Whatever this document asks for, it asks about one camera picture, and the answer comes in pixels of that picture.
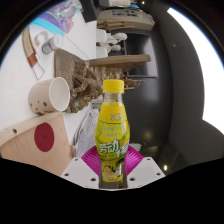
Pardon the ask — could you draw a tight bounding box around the yellow drink bottle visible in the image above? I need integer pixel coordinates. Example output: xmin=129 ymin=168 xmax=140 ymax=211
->
xmin=94 ymin=79 xmax=131 ymax=184

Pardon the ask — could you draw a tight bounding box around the wooden easel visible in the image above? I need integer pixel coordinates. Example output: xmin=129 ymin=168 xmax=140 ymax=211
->
xmin=96 ymin=19 xmax=134 ymax=31

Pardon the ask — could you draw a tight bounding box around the white chair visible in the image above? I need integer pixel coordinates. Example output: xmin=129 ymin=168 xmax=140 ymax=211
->
xmin=95 ymin=45 xmax=109 ymax=59
xmin=95 ymin=28 xmax=108 ymax=44

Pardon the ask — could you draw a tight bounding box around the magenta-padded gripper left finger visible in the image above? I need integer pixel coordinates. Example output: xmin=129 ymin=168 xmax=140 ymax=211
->
xmin=60 ymin=145 xmax=102 ymax=190

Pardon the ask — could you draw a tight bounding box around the flat round red coaster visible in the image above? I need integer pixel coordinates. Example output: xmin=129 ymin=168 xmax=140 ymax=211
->
xmin=33 ymin=122 xmax=56 ymax=153

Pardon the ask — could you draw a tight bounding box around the long ceiling light strip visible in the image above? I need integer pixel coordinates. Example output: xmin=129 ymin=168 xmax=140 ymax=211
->
xmin=166 ymin=7 xmax=224 ymax=136

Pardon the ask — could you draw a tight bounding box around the wooden-handled palette knife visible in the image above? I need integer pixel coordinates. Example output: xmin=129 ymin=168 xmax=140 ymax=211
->
xmin=21 ymin=26 xmax=46 ymax=81

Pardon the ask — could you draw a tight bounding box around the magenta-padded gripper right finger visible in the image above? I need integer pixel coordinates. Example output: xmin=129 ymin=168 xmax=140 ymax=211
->
xmin=122 ymin=145 xmax=166 ymax=190

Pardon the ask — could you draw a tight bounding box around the large dark wall screen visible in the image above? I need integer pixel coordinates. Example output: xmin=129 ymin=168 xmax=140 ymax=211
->
xmin=124 ymin=31 xmax=158 ymax=78

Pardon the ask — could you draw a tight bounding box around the small jar with white lid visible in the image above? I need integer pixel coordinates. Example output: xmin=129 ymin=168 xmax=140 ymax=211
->
xmin=41 ymin=34 xmax=65 ymax=55

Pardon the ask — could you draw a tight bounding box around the beige display cabinet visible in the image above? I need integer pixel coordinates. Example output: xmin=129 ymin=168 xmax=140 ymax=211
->
xmin=96 ymin=9 xmax=156 ymax=32

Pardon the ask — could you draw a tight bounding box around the cream cup with dark dots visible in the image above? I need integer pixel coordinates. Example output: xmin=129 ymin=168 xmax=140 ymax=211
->
xmin=27 ymin=76 xmax=71 ymax=116

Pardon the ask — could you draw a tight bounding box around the white tape roll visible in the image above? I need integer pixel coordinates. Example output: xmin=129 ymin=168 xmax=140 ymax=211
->
xmin=34 ymin=29 xmax=51 ymax=47

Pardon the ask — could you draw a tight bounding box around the white plaster bust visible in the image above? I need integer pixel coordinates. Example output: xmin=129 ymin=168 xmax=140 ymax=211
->
xmin=99 ymin=43 xmax=122 ymax=53
xmin=99 ymin=31 xmax=128 ymax=43

